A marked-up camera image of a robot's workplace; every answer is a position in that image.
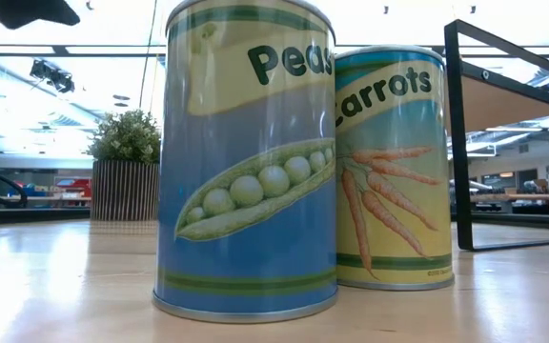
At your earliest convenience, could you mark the background wooden table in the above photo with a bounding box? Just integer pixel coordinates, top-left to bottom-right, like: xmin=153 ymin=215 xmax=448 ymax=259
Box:
xmin=469 ymin=192 xmax=549 ymax=202

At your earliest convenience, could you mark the black ceiling-mounted device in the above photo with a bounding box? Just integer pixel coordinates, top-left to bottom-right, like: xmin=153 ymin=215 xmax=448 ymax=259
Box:
xmin=29 ymin=59 xmax=76 ymax=95

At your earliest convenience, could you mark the black frame wooden shelf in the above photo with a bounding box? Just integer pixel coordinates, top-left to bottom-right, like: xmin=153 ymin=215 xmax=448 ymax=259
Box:
xmin=444 ymin=18 xmax=549 ymax=252

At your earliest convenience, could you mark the peas can blue label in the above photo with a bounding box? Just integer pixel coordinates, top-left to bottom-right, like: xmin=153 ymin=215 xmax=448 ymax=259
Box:
xmin=152 ymin=0 xmax=338 ymax=325

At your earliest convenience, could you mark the carrots can yellow blue label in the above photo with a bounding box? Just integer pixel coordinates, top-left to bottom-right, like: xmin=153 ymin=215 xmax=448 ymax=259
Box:
xmin=334 ymin=45 xmax=456 ymax=292

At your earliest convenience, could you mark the thin black hanging cable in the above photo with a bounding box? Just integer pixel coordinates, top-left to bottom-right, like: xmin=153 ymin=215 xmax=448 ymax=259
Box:
xmin=138 ymin=0 xmax=159 ymax=111

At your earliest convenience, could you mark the potted plant ribbed pot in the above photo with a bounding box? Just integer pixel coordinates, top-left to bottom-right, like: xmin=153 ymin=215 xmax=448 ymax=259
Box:
xmin=86 ymin=109 xmax=162 ymax=223

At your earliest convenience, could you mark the red background box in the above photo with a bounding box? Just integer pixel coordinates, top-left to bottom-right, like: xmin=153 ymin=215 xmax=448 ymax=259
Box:
xmin=67 ymin=178 xmax=92 ymax=198

